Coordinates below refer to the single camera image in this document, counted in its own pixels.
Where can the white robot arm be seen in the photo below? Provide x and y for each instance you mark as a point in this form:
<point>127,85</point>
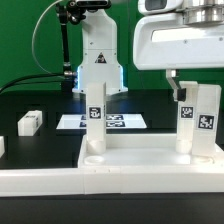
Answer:
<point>100,52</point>

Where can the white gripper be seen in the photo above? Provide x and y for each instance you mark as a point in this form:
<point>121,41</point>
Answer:
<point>179,34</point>

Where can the fiducial marker sheet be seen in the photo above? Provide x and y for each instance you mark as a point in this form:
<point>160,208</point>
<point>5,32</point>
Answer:
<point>113,121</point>

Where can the white left fence wall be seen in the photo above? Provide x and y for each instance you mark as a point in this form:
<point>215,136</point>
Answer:
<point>2,147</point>

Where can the white front fence wall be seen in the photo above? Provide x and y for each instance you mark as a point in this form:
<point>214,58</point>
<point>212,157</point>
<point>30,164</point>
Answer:
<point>101,180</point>

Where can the white desk top tray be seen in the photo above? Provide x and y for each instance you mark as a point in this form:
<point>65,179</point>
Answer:
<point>143,150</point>

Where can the white fence wall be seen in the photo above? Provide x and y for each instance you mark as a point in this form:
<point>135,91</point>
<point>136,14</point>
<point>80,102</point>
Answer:
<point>2,147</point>
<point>101,180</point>

